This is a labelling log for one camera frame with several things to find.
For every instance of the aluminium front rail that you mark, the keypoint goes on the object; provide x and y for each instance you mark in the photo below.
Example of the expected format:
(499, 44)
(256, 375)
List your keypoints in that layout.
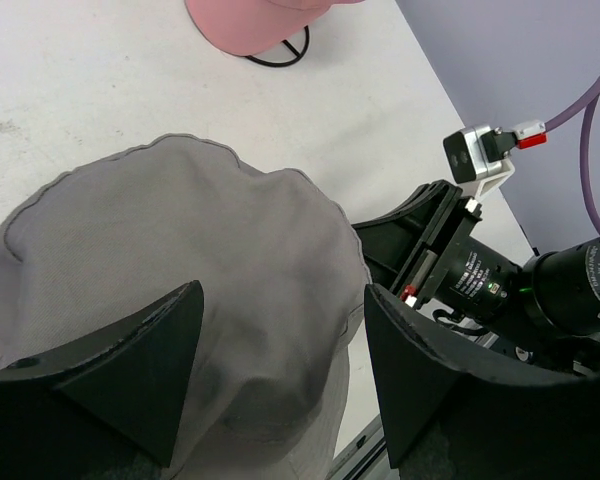
(361, 447)

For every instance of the light pink baseball cap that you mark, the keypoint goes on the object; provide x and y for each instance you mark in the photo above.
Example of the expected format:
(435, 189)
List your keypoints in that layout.
(247, 27)

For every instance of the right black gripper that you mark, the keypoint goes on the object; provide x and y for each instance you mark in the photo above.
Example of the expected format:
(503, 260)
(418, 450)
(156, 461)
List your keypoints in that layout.
(423, 250)

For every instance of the black wire hat stand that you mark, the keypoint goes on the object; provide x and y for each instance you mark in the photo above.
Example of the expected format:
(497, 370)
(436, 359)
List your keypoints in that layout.
(296, 54)

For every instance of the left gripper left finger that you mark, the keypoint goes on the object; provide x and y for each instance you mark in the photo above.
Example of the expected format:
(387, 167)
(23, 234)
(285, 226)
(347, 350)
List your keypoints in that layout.
(107, 405)

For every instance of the grey bucket hat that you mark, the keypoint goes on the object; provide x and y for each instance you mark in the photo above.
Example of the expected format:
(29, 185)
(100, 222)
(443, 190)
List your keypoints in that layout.
(282, 273)

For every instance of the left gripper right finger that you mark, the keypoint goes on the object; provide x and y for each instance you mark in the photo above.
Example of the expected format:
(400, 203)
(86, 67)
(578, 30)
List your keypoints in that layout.
(452, 409)

